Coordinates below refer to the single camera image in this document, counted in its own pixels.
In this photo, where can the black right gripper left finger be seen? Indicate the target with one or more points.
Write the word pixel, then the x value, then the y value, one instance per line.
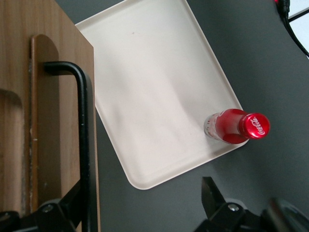
pixel 55 217

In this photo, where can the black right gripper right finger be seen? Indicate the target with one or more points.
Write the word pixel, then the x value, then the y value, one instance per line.
pixel 224 217

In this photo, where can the red cola bottle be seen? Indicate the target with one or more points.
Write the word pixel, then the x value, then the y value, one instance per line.
pixel 256 125

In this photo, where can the beige plastic tray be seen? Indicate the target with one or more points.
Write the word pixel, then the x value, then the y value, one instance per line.
pixel 157 84

